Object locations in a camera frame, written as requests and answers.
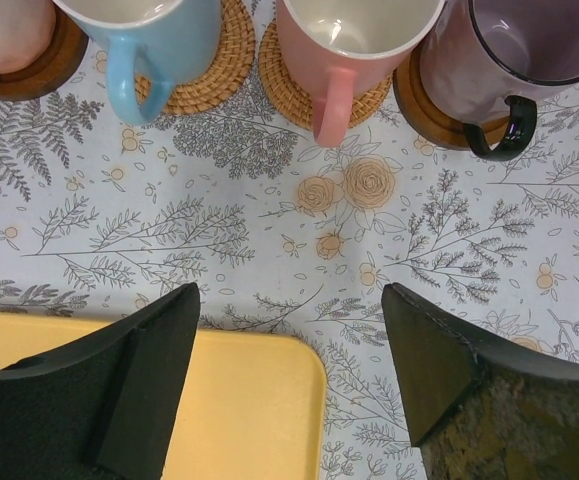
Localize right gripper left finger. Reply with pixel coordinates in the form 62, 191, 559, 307
0, 283, 200, 479

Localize light pink mug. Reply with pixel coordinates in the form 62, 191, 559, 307
0, 0, 56, 74

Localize woven rattan coaster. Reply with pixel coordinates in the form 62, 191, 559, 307
257, 21, 392, 131
109, 1, 255, 124

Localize floral tablecloth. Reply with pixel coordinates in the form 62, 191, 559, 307
0, 0, 579, 480

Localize light blue mug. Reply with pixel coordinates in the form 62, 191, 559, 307
55, 0, 222, 125

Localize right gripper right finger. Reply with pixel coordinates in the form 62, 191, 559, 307
381, 283, 579, 479

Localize purple mug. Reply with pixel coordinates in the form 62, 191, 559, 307
420, 0, 579, 162

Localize yellow tray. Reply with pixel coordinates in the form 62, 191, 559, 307
0, 309, 328, 480

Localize dark wooden coaster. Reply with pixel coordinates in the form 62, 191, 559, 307
0, 6, 89, 101

